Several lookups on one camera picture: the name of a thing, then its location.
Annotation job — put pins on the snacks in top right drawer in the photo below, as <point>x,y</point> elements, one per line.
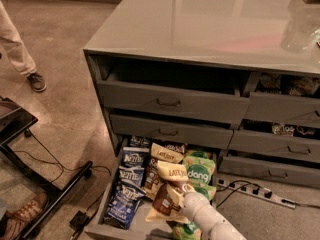
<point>288,84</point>

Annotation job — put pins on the grey drawer cabinet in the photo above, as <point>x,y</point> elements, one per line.
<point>220,46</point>

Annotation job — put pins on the brown sea salt bag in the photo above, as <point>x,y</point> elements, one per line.
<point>167,205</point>
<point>177,147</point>
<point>152,179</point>

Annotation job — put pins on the top left grey drawer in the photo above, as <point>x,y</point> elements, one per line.
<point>192,104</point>

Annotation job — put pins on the front blue Kettle bag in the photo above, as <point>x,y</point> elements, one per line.
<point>124,203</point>

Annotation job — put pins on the bottom right grey drawer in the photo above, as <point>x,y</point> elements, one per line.
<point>270,171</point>

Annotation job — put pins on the brown shoe bottom left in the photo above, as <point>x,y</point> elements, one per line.
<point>12,224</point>

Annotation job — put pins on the clear plastic bag on counter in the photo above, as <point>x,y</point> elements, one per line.
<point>301,33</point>

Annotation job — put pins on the green dang bag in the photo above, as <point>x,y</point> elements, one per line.
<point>207,190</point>
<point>187,231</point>
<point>199,153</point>
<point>200,169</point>

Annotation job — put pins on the middle blue Kettle bag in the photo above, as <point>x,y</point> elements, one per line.
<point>131,174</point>

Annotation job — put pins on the back blue Kettle bag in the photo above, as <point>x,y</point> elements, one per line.
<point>141,142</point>

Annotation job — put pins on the black power adapter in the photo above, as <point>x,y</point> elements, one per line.
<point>79,220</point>

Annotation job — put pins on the front green dang bag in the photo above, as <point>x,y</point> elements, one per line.
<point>187,231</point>

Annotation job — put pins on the open bottom left drawer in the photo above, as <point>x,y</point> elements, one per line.
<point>139,229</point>

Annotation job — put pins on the snack packs in middle right drawer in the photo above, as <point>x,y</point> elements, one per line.
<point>291,130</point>

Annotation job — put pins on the blue kettle bag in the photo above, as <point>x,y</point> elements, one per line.
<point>141,142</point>
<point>131,174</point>
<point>134,156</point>
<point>124,203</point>

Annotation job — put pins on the middle right grey drawer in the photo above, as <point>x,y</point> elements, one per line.
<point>257,137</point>

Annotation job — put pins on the middle left grey drawer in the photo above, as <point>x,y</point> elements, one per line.
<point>196,134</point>

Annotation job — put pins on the person leg beige trousers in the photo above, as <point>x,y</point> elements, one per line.
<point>14,46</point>

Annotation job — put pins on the back green dang bag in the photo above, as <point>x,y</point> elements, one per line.
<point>199,153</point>

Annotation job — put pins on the dark sneaker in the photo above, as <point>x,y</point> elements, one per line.
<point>37,82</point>

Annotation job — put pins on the top right grey drawer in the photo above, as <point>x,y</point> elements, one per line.
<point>286,109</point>

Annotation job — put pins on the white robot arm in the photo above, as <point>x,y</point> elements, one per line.
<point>197,208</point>

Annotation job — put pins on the white power strip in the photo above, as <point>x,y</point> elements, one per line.
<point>256,191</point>

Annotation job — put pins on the grey drawer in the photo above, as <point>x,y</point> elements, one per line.
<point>286,109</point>
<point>196,134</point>
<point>257,137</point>
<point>270,171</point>
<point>192,104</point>

